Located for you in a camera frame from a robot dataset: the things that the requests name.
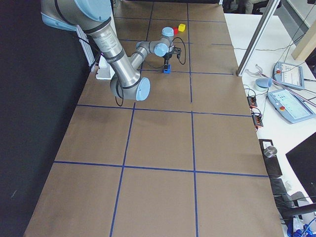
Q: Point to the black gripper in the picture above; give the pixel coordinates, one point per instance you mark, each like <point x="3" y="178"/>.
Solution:
<point x="167" y="57"/>

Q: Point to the blue wooden cube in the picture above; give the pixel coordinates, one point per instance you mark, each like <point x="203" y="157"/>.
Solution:
<point x="166" y="71"/>

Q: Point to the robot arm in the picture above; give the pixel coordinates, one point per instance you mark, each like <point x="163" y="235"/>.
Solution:
<point x="94" y="18"/>

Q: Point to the yellow wooden cube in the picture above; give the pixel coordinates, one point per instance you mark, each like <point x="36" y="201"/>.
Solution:
<point x="181" y="27"/>

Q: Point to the power strip with plugs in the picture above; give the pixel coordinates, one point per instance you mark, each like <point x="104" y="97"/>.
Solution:
<point x="252" y="101"/>

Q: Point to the reacher grabber stick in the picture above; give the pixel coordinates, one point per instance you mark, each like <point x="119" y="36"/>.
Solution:
<point x="260" y="73"/>

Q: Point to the far teach pendant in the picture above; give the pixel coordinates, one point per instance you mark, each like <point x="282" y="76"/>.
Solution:
<point x="289" y="75"/>

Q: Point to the teach pendant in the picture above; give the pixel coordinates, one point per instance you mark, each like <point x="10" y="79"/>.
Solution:
<point x="289" y="75"/>
<point x="291" y="107"/>

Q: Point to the near teach pendant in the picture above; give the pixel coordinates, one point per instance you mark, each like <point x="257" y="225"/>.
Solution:
<point x="291" y="107"/>

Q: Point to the metal cup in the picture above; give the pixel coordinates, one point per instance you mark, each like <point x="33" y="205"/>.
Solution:
<point x="270" y="151"/>

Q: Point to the black box under cup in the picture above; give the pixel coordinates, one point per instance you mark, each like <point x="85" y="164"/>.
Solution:
<point x="272" y="165"/>

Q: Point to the black monitor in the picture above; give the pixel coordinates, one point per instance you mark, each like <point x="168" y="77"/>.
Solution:
<point x="302" y="160"/>

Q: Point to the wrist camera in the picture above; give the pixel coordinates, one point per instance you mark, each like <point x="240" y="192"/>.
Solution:
<point x="177" y="52"/>

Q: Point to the aluminium frame post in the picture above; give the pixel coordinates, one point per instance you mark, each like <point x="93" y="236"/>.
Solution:
<point x="265" y="18"/>

